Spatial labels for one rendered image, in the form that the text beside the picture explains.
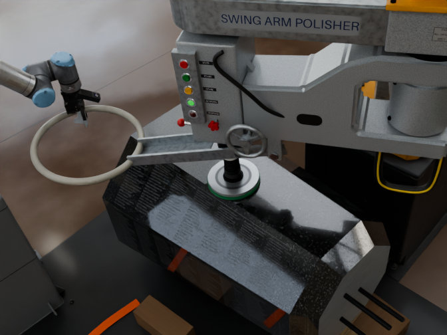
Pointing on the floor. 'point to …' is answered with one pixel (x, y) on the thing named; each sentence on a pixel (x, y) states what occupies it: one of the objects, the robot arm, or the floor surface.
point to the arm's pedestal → (22, 280)
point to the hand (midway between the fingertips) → (87, 120)
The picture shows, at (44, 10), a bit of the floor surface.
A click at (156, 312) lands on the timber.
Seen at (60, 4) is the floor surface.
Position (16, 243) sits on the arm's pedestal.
